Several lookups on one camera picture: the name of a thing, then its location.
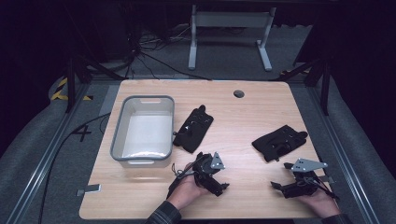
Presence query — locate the left hand-held gripper black cable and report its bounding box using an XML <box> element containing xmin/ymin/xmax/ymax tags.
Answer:
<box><xmin>166</xmin><ymin>161</ymin><xmax>200</xmax><ymax>200</ymax></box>

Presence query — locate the black glove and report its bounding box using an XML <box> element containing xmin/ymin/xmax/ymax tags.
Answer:
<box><xmin>251</xmin><ymin>124</ymin><xmax>309</xmax><ymax>163</ymax></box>
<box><xmin>172</xmin><ymin>105</ymin><xmax>215</xmax><ymax>154</ymax></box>

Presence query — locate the person's right hand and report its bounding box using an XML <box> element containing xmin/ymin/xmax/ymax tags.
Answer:
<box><xmin>298</xmin><ymin>188</ymin><xmax>342</xmax><ymax>218</ymax></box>

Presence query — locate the long black floor cable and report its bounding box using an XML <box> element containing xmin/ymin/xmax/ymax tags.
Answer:
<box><xmin>36</xmin><ymin>112</ymin><xmax>111</xmax><ymax>224</ymax></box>

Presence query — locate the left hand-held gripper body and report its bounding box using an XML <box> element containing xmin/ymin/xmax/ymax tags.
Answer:
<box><xmin>191</xmin><ymin>151</ymin><xmax>226</xmax><ymax>194</ymax></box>

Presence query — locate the yellow black hazard tape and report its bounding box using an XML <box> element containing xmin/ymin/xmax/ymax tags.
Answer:
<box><xmin>50</xmin><ymin>77</ymin><xmax>94</xmax><ymax>102</ymax></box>

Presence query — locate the aluminium floor rail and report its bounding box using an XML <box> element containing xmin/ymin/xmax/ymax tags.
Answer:
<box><xmin>6</xmin><ymin>82</ymin><xmax>92</xmax><ymax>224</ymax></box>
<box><xmin>306</xmin><ymin>83</ymin><xmax>381</xmax><ymax>224</ymax></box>

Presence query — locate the bundle of floor cables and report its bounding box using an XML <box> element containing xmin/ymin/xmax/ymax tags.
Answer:
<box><xmin>125</xmin><ymin>22</ymin><xmax>214</xmax><ymax>82</ymax></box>

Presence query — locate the person's left hand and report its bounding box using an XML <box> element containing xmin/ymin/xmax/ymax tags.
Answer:
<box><xmin>167</xmin><ymin>161</ymin><xmax>210</xmax><ymax>211</ymax></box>

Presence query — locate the right hand-held gripper black cable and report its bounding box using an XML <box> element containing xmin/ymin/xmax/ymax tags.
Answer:
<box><xmin>311</xmin><ymin>174</ymin><xmax>340</xmax><ymax>200</ymax></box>

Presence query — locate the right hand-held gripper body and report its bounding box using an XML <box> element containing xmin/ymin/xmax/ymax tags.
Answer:
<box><xmin>281</xmin><ymin>158</ymin><xmax>329</xmax><ymax>199</ymax></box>

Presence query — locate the grey plastic bin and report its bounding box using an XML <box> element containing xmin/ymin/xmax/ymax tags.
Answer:
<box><xmin>109</xmin><ymin>94</ymin><xmax>176</xmax><ymax>169</ymax></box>

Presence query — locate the black tripod stand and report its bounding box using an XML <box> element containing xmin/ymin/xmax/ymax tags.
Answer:
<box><xmin>270</xmin><ymin>57</ymin><xmax>332</xmax><ymax>117</ymax></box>
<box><xmin>64</xmin><ymin>54</ymin><xmax>125</xmax><ymax>114</ymax></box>

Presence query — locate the white metal stand frame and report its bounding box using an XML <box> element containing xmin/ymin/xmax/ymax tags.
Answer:
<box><xmin>188</xmin><ymin>4</ymin><xmax>277</xmax><ymax>73</ymax></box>

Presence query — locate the hand-held gripper black cable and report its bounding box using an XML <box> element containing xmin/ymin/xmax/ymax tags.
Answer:
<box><xmin>166</xmin><ymin>161</ymin><xmax>200</xmax><ymax>200</ymax></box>
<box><xmin>311</xmin><ymin>174</ymin><xmax>340</xmax><ymax>200</ymax></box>

